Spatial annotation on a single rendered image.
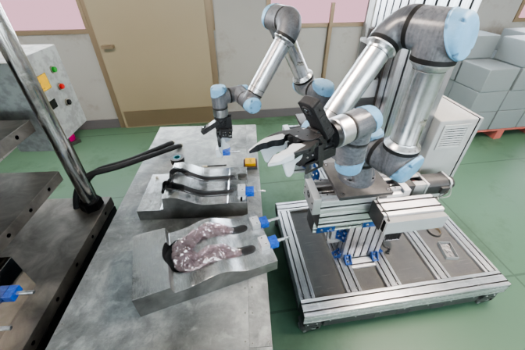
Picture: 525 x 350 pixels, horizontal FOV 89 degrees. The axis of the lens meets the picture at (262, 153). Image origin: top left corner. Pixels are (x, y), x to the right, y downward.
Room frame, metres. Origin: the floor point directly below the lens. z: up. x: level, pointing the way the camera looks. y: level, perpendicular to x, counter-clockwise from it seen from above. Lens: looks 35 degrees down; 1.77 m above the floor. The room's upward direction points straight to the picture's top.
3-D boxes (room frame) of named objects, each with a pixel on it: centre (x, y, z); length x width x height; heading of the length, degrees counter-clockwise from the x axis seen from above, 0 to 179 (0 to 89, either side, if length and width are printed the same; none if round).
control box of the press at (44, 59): (1.15, 1.04, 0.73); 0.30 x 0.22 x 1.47; 3
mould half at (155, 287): (0.63, 0.22, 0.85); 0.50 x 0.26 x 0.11; 110
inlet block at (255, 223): (0.78, -0.01, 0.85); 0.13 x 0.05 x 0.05; 110
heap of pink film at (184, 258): (0.63, 0.22, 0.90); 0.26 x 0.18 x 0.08; 110
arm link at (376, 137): (0.86, -0.40, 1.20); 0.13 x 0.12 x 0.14; 34
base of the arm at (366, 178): (0.87, -0.39, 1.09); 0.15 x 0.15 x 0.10
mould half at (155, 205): (0.98, 0.33, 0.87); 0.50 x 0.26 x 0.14; 93
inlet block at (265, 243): (0.68, -0.05, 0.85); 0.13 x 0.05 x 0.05; 110
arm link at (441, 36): (0.75, -0.47, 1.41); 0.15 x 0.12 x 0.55; 34
